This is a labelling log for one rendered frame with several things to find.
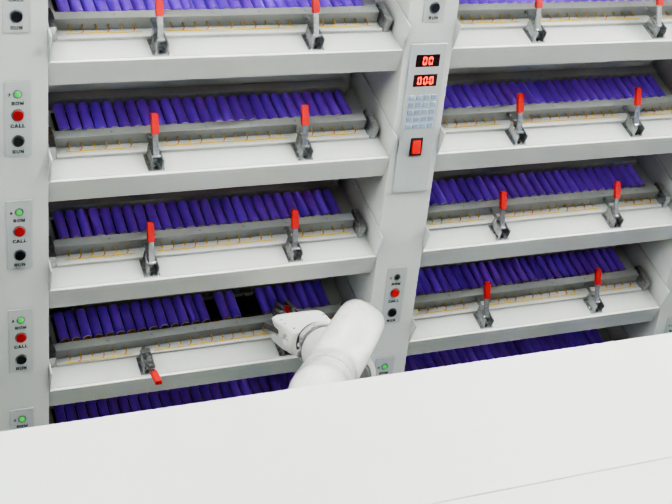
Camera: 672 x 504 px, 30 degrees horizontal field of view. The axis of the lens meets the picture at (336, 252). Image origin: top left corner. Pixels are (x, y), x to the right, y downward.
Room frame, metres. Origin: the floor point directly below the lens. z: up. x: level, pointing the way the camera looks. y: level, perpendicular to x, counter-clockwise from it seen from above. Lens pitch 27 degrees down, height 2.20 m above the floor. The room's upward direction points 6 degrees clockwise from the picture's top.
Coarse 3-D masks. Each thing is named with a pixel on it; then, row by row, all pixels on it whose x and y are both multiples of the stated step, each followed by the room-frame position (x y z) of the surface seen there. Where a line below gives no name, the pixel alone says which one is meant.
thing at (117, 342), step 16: (336, 304) 2.14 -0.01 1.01; (224, 320) 2.03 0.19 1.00; (240, 320) 2.04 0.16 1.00; (256, 320) 2.05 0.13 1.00; (112, 336) 1.93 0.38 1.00; (128, 336) 1.94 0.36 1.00; (144, 336) 1.95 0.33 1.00; (160, 336) 1.96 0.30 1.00; (176, 336) 1.97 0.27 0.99; (192, 336) 1.99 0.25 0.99; (208, 336) 2.01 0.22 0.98; (64, 352) 1.88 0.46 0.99; (80, 352) 1.89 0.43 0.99; (96, 352) 1.91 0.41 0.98
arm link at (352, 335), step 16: (352, 304) 1.80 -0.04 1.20; (368, 304) 1.83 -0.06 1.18; (336, 320) 1.75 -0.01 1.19; (352, 320) 1.75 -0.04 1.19; (368, 320) 1.77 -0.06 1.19; (336, 336) 1.72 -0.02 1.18; (352, 336) 1.73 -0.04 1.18; (368, 336) 1.74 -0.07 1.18; (320, 352) 1.64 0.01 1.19; (336, 352) 1.65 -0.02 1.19; (352, 352) 1.70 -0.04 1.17; (368, 352) 1.72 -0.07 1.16; (352, 368) 1.63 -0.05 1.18
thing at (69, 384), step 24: (336, 288) 2.21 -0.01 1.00; (216, 336) 2.02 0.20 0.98; (240, 336) 2.03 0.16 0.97; (72, 360) 1.89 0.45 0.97; (120, 360) 1.91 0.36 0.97; (168, 360) 1.94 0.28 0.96; (192, 360) 1.95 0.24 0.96; (216, 360) 1.96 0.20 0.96; (240, 360) 1.98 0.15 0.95; (264, 360) 1.99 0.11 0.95; (288, 360) 2.01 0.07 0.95; (72, 384) 1.84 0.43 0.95; (96, 384) 1.85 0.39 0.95; (120, 384) 1.87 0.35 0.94; (144, 384) 1.89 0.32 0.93; (168, 384) 1.92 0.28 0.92; (192, 384) 1.94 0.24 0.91
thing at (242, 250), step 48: (192, 192) 2.08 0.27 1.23; (240, 192) 2.12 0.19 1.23; (288, 192) 2.15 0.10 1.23; (336, 192) 2.21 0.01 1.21; (48, 240) 1.88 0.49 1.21; (96, 240) 1.92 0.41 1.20; (144, 240) 1.95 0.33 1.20; (192, 240) 1.99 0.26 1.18; (240, 240) 2.03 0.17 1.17; (288, 240) 2.03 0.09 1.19; (336, 240) 2.09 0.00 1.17; (96, 288) 1.85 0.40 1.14; (144, 288) 1.89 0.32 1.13; (192, 288) 1.93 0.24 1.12
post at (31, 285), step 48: (0, 0) 1.78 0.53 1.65; (0, 48) 1.78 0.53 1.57; (0, 96) 1.78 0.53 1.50; (0, 144) 1.78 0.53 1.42; (0, 192) 1.78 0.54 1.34; (0, 240) 1.78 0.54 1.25; (0, 288) 1.78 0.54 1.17; (48, 288) 1.81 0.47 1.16; (0, 336) 1.78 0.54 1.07; (48, 336) 1.81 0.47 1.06; (0, 384) 1.78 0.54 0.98; (48, 384) 1.81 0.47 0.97
